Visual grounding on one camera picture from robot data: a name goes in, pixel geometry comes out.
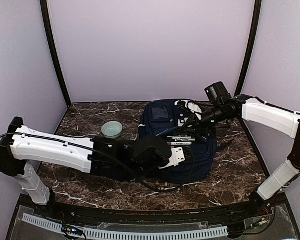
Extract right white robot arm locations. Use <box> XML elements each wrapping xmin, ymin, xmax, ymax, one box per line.
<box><xmin>184</xmin><ymin>82</ymin><xmax>300</xmax><ymax>217</ymax></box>

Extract right black frame post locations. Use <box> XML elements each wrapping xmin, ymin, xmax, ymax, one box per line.
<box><xmin>234</xmin><ymin>0</ymin><xmax>263</xmax><ymax>96</ymax></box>

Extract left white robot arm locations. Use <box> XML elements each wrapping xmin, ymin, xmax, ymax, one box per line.
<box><xmin>0</xmin><ymin>117</ymin><xmax>173</xmax><ymax>218</ymax></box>

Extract white slotted cable duct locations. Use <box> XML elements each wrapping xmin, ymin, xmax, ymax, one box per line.
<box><xmin>21</xmin><ymin>213</ymin><xmax>229</xmax><ymax>240</ymax></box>

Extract black front rail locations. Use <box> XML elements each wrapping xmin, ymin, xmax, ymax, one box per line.
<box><xmin>17</xmin><ymin>193</ymin><xmax>288</xmax><ymax>227</ymax></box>

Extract red white marker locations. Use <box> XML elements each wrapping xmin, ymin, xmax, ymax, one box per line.
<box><xmin>167</xmin><ymin>141</ymin><xmax>192</xmax><ymax>146</ymax></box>

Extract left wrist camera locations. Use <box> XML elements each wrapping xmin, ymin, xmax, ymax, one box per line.
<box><xmin>161</xmin><ymin>147</ymin><xmax>186</xmax><ymax>169</ymax></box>

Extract navy blue student backpack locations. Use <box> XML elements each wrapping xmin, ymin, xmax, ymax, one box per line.
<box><xmin>138</xmin><ymin>99</ymin><xmax>218</xmax><ymax>184</ymax></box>

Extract black marker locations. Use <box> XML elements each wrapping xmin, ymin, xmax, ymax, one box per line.
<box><xmin>166</xmin><ymin>137</ymin><xmax>196</xmax><ymax>142</ymax></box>

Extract far celadon green bowl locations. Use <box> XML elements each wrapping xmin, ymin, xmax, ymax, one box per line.
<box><xmin>101</xmin><ymin>121</ymin><xmax>123</xmax><ymax>139</ymax></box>

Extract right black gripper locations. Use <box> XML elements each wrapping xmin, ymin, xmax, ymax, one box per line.
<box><xmin>180</xmin><ymin>104</ymin><xmax>231</xmax><ymax>138</ymax></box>

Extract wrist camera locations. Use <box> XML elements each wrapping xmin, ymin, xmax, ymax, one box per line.
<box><xmin>174</xmin><ymin>99</ymin><xmax>203</xmax><ymax>115</ymax></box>
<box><xmin>161</xmin><ymin>147</ymin><xmax>186</xmax><ymax>169</ymax></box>

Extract left black frame post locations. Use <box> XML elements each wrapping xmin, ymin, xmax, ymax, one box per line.
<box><xmin>39</xmin><ymin>0</ymin><xmax>72</xmax><ymax>108</ymax></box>

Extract black frame post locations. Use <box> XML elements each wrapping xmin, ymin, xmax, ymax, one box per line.
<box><xmin>39</xmin><ymin>0</ymin><xmax>72</xmax><ymax>108</ymax></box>
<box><xmin>234</xmin><ymin>0</ymin><xmax>263</xmax><ymax>96</ymax></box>

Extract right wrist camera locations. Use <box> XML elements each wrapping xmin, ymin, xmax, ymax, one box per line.
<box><xmin>174</xmin><ymin>99</ymin><xmax>203</xmax><ymax>115</ymax></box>

